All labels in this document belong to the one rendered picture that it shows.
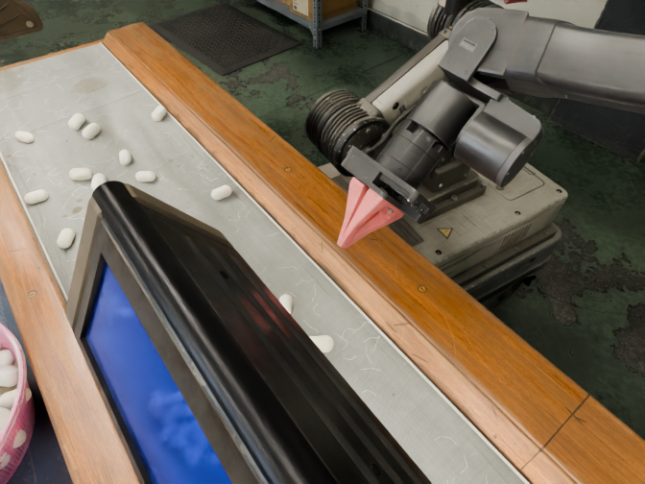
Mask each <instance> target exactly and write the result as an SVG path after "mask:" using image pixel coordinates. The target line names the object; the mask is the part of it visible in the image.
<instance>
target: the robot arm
mask: <svg viewBox="0 0 645 484"><path fill-rule="evenodd" d="M438 66H439V67H440V69H441V70H442V71H443V72H444V73H445V75H446V76H447V77H448V78H449V79H450V80H451V82H452V83H453V84H452V83H451V82H449V81H446V82H445V81H443V80H442V79H440V80H439V81H434V82H433V83H432V84H431V85H430V86H429V88H428V89H427V90H426V92H425V93H424V94H423V96H422V97H421V98H420V100H419V101H418V103H417V104H416V105H415V107H414V108H413V109H412V111H411V112H410V113H409V115H408V116H407V117H406V119H405V120H404V121H403V123H402V124H401V125H400V127H399V128H398V130H397V131H396V132H395V134H394V135H393V137H392V138H391V139H390V141H389V142H388V143H387V145H386V146H385V147H384V149H383V150H382V151H381V153H380V154H379V155H378V157H377V158H376V159H375V160H374V159H372V158H371V157H369V156H367V155H366V154H365V153H363V152H362V151H360V150H359V149H358V148H356V147H355V146H353V145H352V147H351V148H350V149H349V151H348V152H347V154H346V158H345V159H344V161H343V162H342V163H341V165H342V166H343V167H345V168H346V170H347V171H349V172H350V173H351V174H353V175H354V176H355V177H357V178H358V179H359V180H361V181H359V180H357V179H356V178H354V177H353V178H352V180H351V181H350V184H349V190H348V197H347V203H346V216H345V220H344V222H343V226H342V229H341V232H340V235H339V239H338V242H337V244H338V245H339V246H340V247H341V248H344V249H347V248H348V247H349V246H351V245H352V244H354V243H355V242H357V241H358V240H360V239H361V238H363V237H364V236H366V235H367V234H369V233H370V232H373V231H375V230H378V229H380V228H382V227H384V226H386V225H389V224H390V223H392V222H394V221H396V220H398V219H400V218H401V217H402V216H403V215H404V213H406V214H407V215H408V216H410V217H411V218H412V219H414V220H415V221H416V222H418V223H419V224H421V223H422V222H423V221H424V219H425V218H426V217H427V216H428V217H430V216H431V214H432V213H433V212H434V211H435V209H436V207H435V206H434V205H433V204H432V203H430V202H429V201H428V200H427V199H426V198H425V197H424V196H423V195H421V194H420V193H419V192H418V191H417V189H418V188H419V186H420V185H421V184H422V183H423V181H424V180H425V179H426V177H427V176H428V175H429V174H430V172H431V171H432V170H433V168H434V167H435V166H436V165H437V163H438V162H439V161H440V159H441V158H442V156H443V155H444V153H445V151H446V150H448V149H449V148H450V146H451V145H452V144H453V142H454V141H455V140H456V143H455V146H456V148H455V151H454V157H455V158H456V159H458V160H459V161H461V162H462V163H464V164H466V165H467V166H469V167H470V168H472V169H473V170H475V171H476V172H478V173H479V174H481V175H483V176H484V177H486V178H487V179H489V180H490V181H492V182H494V183H495V184H497V185H499V186H500V187H504V186H506V185H507V184H508V183H509V182H510V181H511V180H512V179H513V178H514V177H515V176H516V175H517V174H518V173H519V172H520V170H521V169H522V168H523V167H524V165H525V164H526V163H527V161H528V160H529V158H530V157H531V155H532V154H533V152H534V151H535V149H536V147H537V146H538V144H539V143H540V141H541V140H542V138H543V137H544V131H543V128H542V126H541V124H540V121H539V120H538V119H537V118H536V116H535V115H532V114H530V113H529V112H527V111H526V110H524V109H522V108H521V107H519V106H518V105H516V104H515V103H513V102H512V101H510V100H509V99H510V98H508V97H507V98H506V97H504V96H503V94H502V93H507V94H511V95H514V92H517V93H522V94H527V95H532V96H537V97H544V98H563V99H568V100H574V101H579V102H584V103H589V104H593V105H598V106H603V107H608V108H613V109H622V110H626V111H631V112H636V113H641V114H645V36H641V35H633V34H625V33H617V32H611V31H604V30H597V29H591V28H587V27H581V26H577V25H575V24H573V23H570V22H567V21H563V20H558V19H552V18H544V17H535V16H529V13H528V12H525V11H517V10H508V9H499V8H491V7H484V8H478V9H475V10H473V11H471V12H468V13H467V14H465V15H464V16H463V17H462V18H460V19H459V21H458V22H457V23H456V24H455V26H454V27H453V29H452V31H451V33H450V36H449V40H448V49H447V51H446V53H445V54H444V56H443V57H442V59H441V61H440V62H439V64H438ZM500 92H502V93H500ZM380 187H382V188H383V189H384V190H386V191H387V192H388V194H387V193H386V192H384V191H383V190H382V189H380ZM400 209H401V210H402V211H403V212H404V213H403V212H401V211H400Z"/></svg>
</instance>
